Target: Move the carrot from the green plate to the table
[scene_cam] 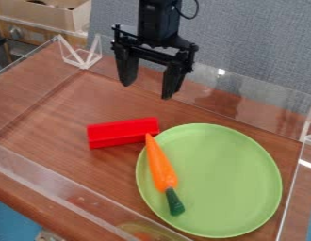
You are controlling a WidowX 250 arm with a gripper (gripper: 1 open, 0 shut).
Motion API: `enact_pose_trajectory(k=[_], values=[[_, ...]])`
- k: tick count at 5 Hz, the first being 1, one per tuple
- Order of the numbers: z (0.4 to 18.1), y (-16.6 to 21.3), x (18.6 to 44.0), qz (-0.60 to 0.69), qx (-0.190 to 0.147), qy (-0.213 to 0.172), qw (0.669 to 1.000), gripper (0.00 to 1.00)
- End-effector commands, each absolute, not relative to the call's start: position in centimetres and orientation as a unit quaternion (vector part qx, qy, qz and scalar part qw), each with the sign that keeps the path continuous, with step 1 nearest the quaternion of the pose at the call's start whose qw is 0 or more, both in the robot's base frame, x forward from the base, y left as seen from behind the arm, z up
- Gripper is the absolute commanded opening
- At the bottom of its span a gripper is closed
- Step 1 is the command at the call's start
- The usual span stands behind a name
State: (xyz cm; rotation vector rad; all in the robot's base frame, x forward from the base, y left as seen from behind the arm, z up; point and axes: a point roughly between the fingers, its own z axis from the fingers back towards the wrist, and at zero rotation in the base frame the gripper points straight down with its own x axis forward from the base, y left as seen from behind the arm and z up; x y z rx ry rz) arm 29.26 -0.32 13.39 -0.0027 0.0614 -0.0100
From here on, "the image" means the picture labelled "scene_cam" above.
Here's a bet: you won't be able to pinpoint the red rectangular block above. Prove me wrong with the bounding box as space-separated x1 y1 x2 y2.
87 117 160 149

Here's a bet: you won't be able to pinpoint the orange toy carrot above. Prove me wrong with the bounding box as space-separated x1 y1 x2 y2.
146 134 186 216

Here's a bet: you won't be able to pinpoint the clear acrylic corner bracket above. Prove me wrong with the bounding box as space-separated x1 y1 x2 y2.
58 34 103 70

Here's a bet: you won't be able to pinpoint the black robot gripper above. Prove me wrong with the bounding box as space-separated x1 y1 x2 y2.
112 0 199 100

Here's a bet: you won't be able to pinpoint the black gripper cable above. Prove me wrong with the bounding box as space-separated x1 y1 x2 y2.
174 0 202 21

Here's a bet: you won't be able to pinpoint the green round plate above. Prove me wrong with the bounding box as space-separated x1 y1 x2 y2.
136 123 283 238

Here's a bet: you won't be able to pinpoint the clear acrylic enclosure walls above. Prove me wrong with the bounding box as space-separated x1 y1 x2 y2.
0 40 311 241

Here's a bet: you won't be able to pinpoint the wooden box on shelf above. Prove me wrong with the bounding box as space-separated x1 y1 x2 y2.
0 0 92 31

